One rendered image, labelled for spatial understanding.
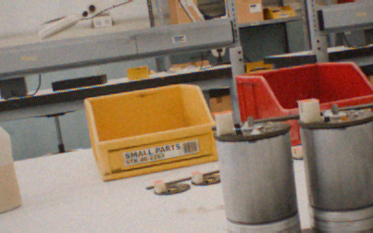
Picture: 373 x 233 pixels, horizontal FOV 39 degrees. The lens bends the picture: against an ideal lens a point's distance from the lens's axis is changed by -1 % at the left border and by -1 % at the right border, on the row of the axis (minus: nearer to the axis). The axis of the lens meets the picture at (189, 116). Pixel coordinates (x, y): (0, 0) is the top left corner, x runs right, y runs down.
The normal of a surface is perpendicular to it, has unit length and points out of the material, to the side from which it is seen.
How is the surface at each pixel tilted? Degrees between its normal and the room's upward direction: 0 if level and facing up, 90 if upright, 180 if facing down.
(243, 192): 90
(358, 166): 90
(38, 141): 90
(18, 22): 90
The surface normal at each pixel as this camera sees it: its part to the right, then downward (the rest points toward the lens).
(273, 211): 0.24, 0.08
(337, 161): -0.36, 0.16
